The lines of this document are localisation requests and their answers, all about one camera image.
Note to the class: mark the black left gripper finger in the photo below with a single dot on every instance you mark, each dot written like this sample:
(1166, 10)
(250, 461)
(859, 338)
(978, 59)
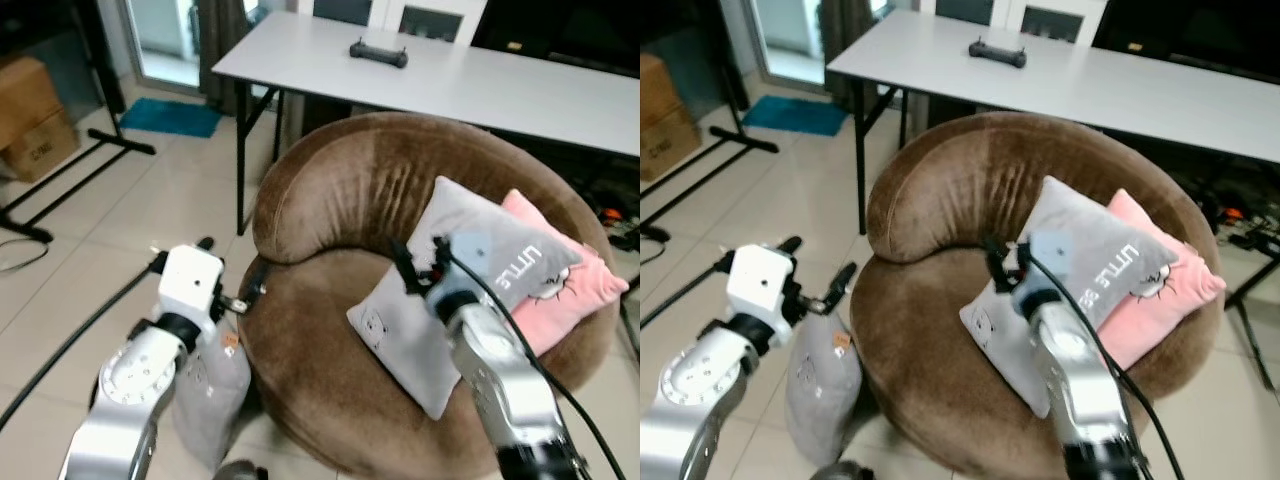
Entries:
(206, 244)
(791, 244)
(256, 282)
(843, 283)

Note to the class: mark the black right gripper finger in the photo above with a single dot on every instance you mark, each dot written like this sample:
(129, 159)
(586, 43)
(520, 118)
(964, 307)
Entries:
(1022, 251)
(405, 268)
(996, 266)
(442, 250)

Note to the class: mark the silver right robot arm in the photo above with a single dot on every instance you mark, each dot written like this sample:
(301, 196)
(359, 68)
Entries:
(500, 370)
(1075, 375)

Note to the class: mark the grey lettered pillow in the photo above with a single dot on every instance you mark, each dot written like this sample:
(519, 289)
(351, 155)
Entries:
(1000, 340)
(400, 335)

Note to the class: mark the plain grey pillow with tag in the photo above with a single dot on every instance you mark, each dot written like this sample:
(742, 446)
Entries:
(212, 395)
(822, 390)

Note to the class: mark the round brown velvet sofa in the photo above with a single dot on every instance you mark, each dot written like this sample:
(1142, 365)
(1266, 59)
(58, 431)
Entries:
(950, 180)
(340, 180)

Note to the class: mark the black metal floor stand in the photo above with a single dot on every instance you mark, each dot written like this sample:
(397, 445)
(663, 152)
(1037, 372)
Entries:
(125, 143)
(750, 141)

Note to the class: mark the blue floor mat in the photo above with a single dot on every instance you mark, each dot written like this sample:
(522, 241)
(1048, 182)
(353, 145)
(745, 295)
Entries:
(795, 116)
(170, 118)

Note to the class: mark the pink cat face pillow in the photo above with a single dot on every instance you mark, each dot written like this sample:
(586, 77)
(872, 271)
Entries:
(580, 290)
(1180, 290)

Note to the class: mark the white folding table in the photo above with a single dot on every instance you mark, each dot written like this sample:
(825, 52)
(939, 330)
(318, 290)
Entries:
(1100, 90)
(480, 90)

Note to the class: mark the grey robot foot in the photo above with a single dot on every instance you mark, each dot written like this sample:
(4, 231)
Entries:
(240, 471)
(842, 471)

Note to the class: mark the brown cardboard box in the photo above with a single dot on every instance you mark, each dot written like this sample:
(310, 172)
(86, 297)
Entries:
(35, 120)
(665, 120)

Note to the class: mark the black handheld controller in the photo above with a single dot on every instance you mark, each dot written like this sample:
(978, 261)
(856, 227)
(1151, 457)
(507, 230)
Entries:
(997, 53)
(378, 54)

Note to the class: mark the dark grey curtain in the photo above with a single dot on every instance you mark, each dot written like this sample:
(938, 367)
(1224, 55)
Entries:
(845, 25)
(220, 40)

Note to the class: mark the white chair with dark panel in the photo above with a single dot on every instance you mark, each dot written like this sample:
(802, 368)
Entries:
(1052, 20)
(965, 6)
(340, 8)
(432, 20)

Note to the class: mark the black flat screen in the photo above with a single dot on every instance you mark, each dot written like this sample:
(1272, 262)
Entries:
(1200, 35)
(570, 30)

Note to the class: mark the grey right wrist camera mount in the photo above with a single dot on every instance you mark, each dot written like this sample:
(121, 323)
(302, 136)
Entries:
(1050, 250)
(470, 250)

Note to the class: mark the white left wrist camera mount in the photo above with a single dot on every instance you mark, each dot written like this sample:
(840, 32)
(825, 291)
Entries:
(760, 282)
(190, 280)

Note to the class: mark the power strip with orange switch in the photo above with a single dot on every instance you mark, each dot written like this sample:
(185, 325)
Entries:
(1232, 214)
(610, 214)

